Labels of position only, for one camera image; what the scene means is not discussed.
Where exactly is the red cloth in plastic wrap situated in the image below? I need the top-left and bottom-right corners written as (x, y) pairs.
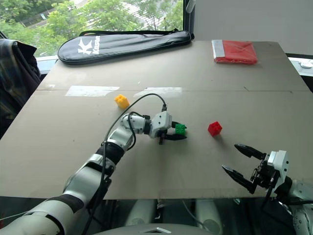
top-left (211, 39), bottom-right (259, 66)

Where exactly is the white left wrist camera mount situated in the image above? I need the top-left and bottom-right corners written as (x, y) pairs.
top-left (148, 111), bottom-right (173, 139)

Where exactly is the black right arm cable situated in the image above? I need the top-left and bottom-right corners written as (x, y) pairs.
top-left (260, 170), bottom-right (295, 217)

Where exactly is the yellow toy brick cube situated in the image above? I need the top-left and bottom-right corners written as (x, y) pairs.
top-left (114, 94), bottom-right (130, 109)

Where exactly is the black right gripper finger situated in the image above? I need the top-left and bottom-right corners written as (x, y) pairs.
top-left (234, 143), bottom-right (267, 162)
top-left (221, 164), bottom-right (258, 195)

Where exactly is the grey rounded shape under table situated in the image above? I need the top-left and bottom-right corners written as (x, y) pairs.
top-left (124, 199), bottom-right (157, 227)
top-left (195, 199), bottom-right (224, 234)

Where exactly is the red toy brick cube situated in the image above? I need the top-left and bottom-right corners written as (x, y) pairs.
top-left (207, 120), bottom-right (224, 137)

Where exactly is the black racket bag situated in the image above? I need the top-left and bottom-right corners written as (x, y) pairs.
top-left (57, 29), bottom-right (192, 66)

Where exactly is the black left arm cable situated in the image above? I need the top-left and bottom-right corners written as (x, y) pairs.
top-left (80, 93), bottom-right (169, 235)

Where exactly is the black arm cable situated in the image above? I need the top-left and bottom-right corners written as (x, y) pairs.
top-left (80, 93), bottom-right (169, 235)
top-left (260, 170), bottom-right (295, 217)

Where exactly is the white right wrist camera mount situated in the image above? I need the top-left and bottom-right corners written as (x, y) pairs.
top-left (266, 149), bottom-right (290, 189)

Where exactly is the clear tape strip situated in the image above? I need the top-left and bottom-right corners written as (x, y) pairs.
top-left (65, 85), bottom-right (121, 97)
top-left (143, 86), bottom-right (184, 94)

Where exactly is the dark plaid jacket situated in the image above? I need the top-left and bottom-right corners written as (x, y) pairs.
top-left (0, 38), bottom-right (42, 141)

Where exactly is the black window frame post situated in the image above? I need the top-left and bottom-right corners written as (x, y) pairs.
top-left (182, 0), bottom-right (196, 40)

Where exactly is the small white round device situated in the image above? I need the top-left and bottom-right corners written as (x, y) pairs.
top-left (299, 59), bottom-right (313, 70)

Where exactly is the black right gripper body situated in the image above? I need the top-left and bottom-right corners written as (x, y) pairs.
top-left (250, 152), bottom-right (280, 189)

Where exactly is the green toy brick cube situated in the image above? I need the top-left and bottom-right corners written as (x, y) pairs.
top-left (175, 123), bottom-right (188, 136)

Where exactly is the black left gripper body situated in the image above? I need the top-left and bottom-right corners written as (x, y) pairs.
top-left (157, 130), bottom-right (172, 145)

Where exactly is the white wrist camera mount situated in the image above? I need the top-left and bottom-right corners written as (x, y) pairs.
top-left (266, 149), bottom-right (290, 189)
top-left (148, 111), bottom-right (173, 139)

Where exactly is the brown cardboard sheet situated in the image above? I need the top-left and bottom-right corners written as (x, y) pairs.
top-left (0, 40), bottom-right (313, 200)

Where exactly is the silver robot torso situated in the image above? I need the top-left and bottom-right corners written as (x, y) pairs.
top-left (91, 223), bottom-right (206, 235)

